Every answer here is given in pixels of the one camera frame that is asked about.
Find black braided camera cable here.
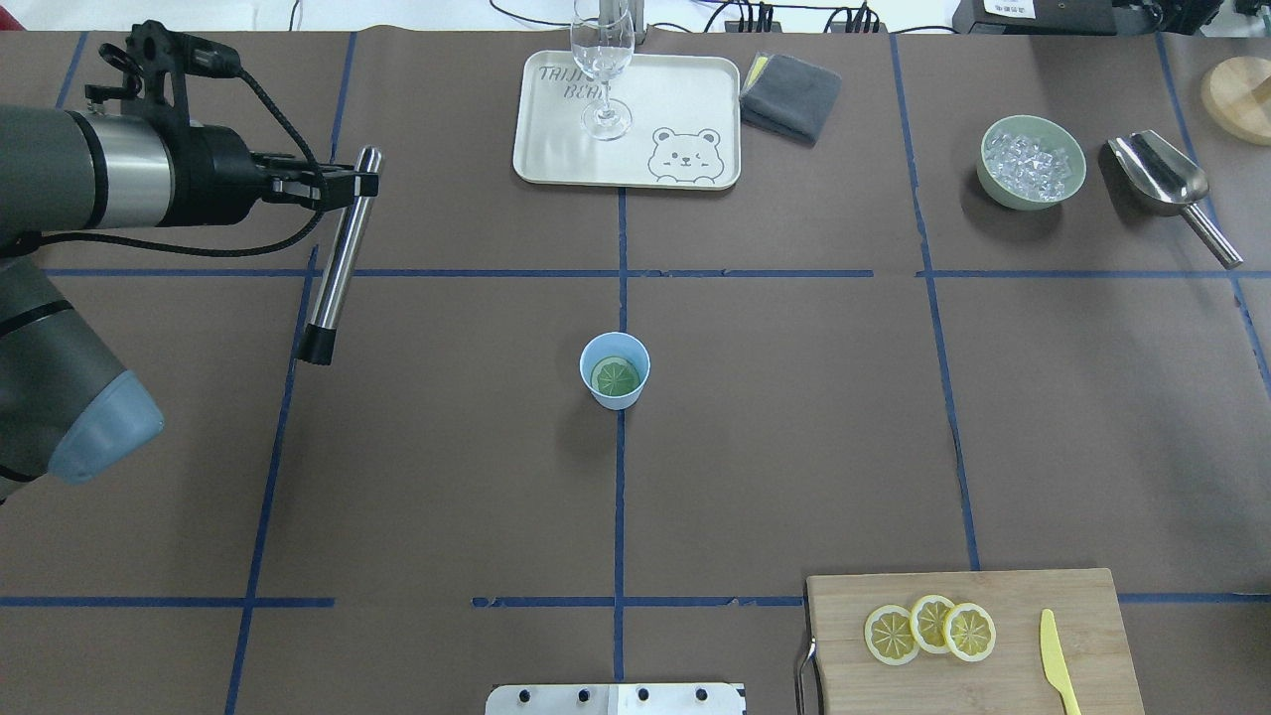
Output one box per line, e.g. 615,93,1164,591
31,65,334,259

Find green bowl of ice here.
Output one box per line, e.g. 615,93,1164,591
975,114,1085,210

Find light blue plastic cup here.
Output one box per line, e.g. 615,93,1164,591
578,331,652,411

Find steel ice scoop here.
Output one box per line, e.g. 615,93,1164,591
1106,130,1244,271

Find grey folded cloth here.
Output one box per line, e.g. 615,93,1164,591
740,53,843,146

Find yellow plastic knife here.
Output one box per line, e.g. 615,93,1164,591
1038,608,1082,715

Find clear wine glass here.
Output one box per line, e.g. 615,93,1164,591
569,1,636,141

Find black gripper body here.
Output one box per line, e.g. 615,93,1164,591
169,126,322,226

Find black desktop box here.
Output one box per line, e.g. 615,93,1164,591
949,1,1179,37

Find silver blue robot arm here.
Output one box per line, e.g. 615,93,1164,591
3,102,383,498

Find cream bear tray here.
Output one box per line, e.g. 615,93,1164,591
512,50,744,190

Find steel muddler black tip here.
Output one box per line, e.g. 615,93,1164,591
295,145,384,364

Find wooden cup tree stand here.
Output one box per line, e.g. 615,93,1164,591
1201,56,1270,146

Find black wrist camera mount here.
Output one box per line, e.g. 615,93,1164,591
83,20,241,130

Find bamboo cutting board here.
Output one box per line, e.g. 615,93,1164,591
806,566,1144,714

